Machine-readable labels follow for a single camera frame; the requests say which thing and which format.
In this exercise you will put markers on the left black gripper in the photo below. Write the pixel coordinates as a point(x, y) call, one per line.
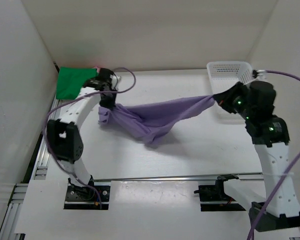
point(110, 105)

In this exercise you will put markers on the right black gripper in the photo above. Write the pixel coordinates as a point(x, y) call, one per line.
point(223, 98)

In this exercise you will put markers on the pink t shirt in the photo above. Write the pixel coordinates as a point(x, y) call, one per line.
point(97, 67)

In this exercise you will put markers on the green t shirt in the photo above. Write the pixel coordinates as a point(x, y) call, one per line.
point(71, 80)

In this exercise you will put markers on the lilac t shirt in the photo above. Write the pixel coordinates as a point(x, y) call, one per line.
point(149, 123)

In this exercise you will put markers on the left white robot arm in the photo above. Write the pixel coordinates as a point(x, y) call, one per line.
point(82, 89)

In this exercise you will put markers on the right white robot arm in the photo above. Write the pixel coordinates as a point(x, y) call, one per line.
point(280, 209)

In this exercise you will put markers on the white plastic basket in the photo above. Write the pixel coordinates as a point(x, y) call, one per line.
point(222, 76)

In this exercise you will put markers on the white front cover board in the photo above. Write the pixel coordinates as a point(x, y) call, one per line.
point(137, 211)

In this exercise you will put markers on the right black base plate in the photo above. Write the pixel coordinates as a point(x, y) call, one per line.
point(212, 193)

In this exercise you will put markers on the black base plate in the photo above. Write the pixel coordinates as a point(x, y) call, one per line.
point(75, 194)
point(212, 193)

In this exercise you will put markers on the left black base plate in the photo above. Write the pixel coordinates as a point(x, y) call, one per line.
point(75, 194)

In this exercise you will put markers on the aluminium frame rail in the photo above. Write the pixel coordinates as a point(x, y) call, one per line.
point(36, 170)

